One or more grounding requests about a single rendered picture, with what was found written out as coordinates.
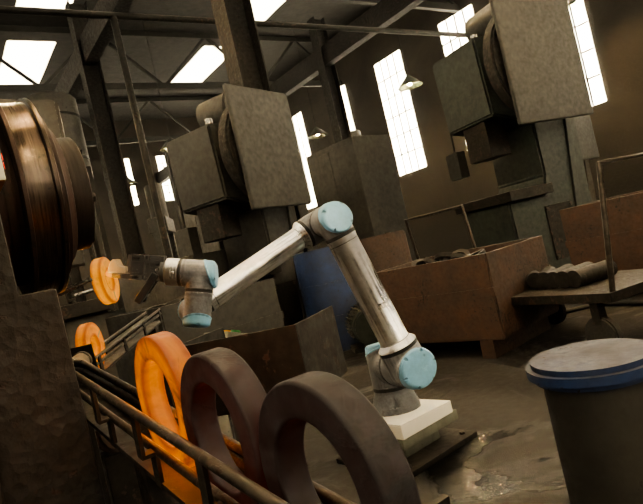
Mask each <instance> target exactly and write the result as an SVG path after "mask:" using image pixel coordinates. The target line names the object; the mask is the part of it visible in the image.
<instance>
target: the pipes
mask: <svg viewBox="0 0 643 504"><path fill-rule="evenodd" d="M0 14H17V15H36V16H56V17H75V18H94V19H110V22H111V26H112V30H113V35H114V39H115V43H116V47H117V52H118V56H119V60H120V65H121V69H122V73H123V78H124V82H125V86H126V90H127V95H128V99H129V103H130V108H131V112H132V116H133V121H134V125H135V129H136V133H137V138H138V142H139V146H140V151H141V155H142V159H143V163H144V168H145V172H146V176H147V181H148V185H149V189H150V194H151V198H152V202H153V206H154V211H155V215H156V219H157V224H158V228H159V232H160V236H161V241H162V245H163V249H164V254H165V256H167V258H173V256H172V251H171V247H170V243H169V238H168V234H167V230H166V226H165V221H164V217H163V213H162V208H161V204H160V200H159V196H158V191H157V187H156V183H155V178H154V174H153V170H152V165H151V161H150V157H149V153H148V148H147V144H146V140H145V135H144V131H143V127H142V123H141V118H140V114H139V110H138V105H137V101H136V97H135V92H134V88H133V84H132V80H131V75H130V71H129V67H128V62H127V58H126V54H125V50H124V45H123V41H122V37H121V32H120V28H119V24H118V20H133V21H153V22H172V23H191V24H211V25H216V23H215V19H214V18H207V17H191V16H174V15H157V14H140V13H123V12H106V11H89V10H72V9H55V8H38V7H21V6H4V5H0ZM255 21H256V25H257V27H269V28H288V29H308V30H327V31H347V32H366V33H385V34H405V35H424V36H444V37H463V38H466V35H465V33H461V32H444V31H427V30H410V29H393V28H377V27H360V26H343V25H326V24H309V23H292V22H275V21H258V20H255Z"/></svg>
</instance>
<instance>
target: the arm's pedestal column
mask: <svg viewBox="0 0 643 504"><path fill-rule="evenodd" d="M477 436H478V435H477V431H472V430H463V429H454V428H446V427H443V428H442V429H440V430H438V431H437V432H435V433H433V434H432V435H430V436H428V437H427V438H425V439H423V440H422V441H420V442H418V443H417V444H415V445H413V446H411V447H410V448H408V449H406V450H403V452H404V454H405V456H406V458H407V461H408V463H409V465H410V468H411V470H412V473H413V475H414V477H415V476H417V475H418V474H420V473H421V472H423V471H424V470H426V469H428V468H429V467H431V466H432V465H434V464H435V463H437V462H438V461H440V460H441V459H443V458H444V457H446V456H447V455H449V454H451V453H452V452H454V451H455V450H457V449H458V448H460V447H461V446H463V445H464V444H466V443H467V442H469V441H471V440H472V439H474V438H475V437H477ZM336 461H337V463H338V464H342V465H345V464H344V462H343V461H342V459H341V457H338V458H337V459H336Z"/></svg>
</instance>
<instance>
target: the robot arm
mask: <svg viewBox="0 0 643 504"><path fill-rule="evenodd" d="M352 222H353V215H352V212H351V210H350V208H349V207H348V206H347V205H345V204H344V203H342V202H339V201H332V202H328V203H325V204H323V205H322V206H321V207H319V208H317V209H315V210H314V211H312V212H310V213H309V214H307V215H305V216H304V217H302V218H301V219H299V220H298V221H296V222H295V223H294V224H293V228H292V230H290V231H289V232H287V233H286V234H284V235H283V236H281V237H280V238H278V239H277V240H275V241H274V242H272V243H271V244H269V245H268V246H266V247H265V248H263V249H262V250H260V251H259V252H257V253H256V254H254V255H253V256H251V257H250V258H248V259H247V260H245V261H244V262H242V263H241V264H239V265H238V266H236V267H235V268H233V269H232V270H230V271H229V272H227V273H226V274H224V275H223V276H221V277H220V278H219V276H218V267H217V264H216V262H215V261H211V260H206V259H204V260H196V259H179V258H167V256H155V255H149V254H139V255H138V254H131V255H128V260H127V266H124V265H123V264H122V262H121V260H120V259H112V260H111V261H110V264H109V267H108V271H107V272H106V273H105V275H106V277H111V278H124V279H129V280H144V281H146V283H145V284H144V286H143V287H142V289H141V290H140V292H139V293H137V295H136V298H135V299H134V302H136V303H137V304H139V305H140V304H143V303H144V302H146V300H147V298H148V296H149V294H150V293H151V291H152V290H153V288H154V287H155V285H156V284H157V282H158V281H159V280H160V282H164V283H165V285H169V286H185V295H184V300H182V301H181V302H180V304H179V306H178V315H179V317H180V319H181V320H182V324H183V326H185V327H192V328H205V327H209V326H210V323H211V320H212V318H211V313H212V312H213V311H215V310H216V309H217V308H218V307H220V306H221V305H223V304H224V303H225V302H227V301H228V300H230V299H231V298H233V297H234V296H236V295H237V294H239V293H240V292H241V291H243V290H244V289H246V288H247V287H249V286H250V285H252V284H253V283H255V282H256V281H257V280H259V279H260V278H262V277H263V276H265V275H266V274H268V273H269V272H271V271H272V270H273V269H275V268H276V267H278V266H279V265H281V264H282V263H284V262H285V261H287V260H288V259H289V258H291V257H292V256H294V255H295V254H297V253H298V252H300V251H301V250H303V249H304V248H308V249H311V248H312V247H314V246H315V245H317V244H319V243H320V242H322V241H323V240H325V242H326V244H327V246H329V248H330V250H331V252H332V254H333V256H334V258H335V260H336V262H337V263H338V265H339V267H340V269H341V271H342V273H343V275H344V277H345V279H346V281H347V283H348V285H349V286H350V288H351V290H352V292H353V294H354V296H355V298H356V300H357V302H358V304H359V306H360V307H361V309H362V311H363V313H364V315H365V317H366V319H367V321H368V323H369V325H370V327H371V329H372V330H373V332H374V334H375V336H376V338H377V340H378V342H377V343H374V344H370V345H368V346H366V347H365V354H366V355H365V357H366V359H367V364H368V368H369V373H370V377H371V382H372V386H373V391H374V400H373V405H374V407H375V408H376V409H377V410H378V412H379V413H380V414H381V415H382V417H390V416H397V415H402V414H405V413H409V412H411V411H414V410H416V409H418V408H419V407H420V406H421V403H420V399H419V397H418V396H417V394H416V393H415V391H414V389H422V388H425V387H426V386H428V385H429V384H430V383H431V382H432V380H433V378H434V377H435V374H436V369H437V365H436V360H435V358H434V356H433V354H432V353H431V352H430V351H429V350H427V349H426V348H423V347H421V346H420V344H419V342H418V340H417V338H416V336H415V335H414V334H412V333H408V332H407V330H406V328H405V327H404V325H403V323H402V321H401V319H400V317H399V315H398V313H397V311H396V309H395V307H394V305H393V303H392V301H391V299H390V298H389V296H388V294H387V292H386V290H385V288H384V286H383V284H382V282H381V280H380V278H379V276H378V274H377V272H376V271H375V269H374V267H373V265H372V263H371V261H370V259H369V257H368V255H367V253H366V251H365V249H364V247H363V245H362V244H361V242H360V240H359V238H358V236H357V234H356V230H355V228H354V226H353V224H352ZM158 268H159V271H158Z"/></svg>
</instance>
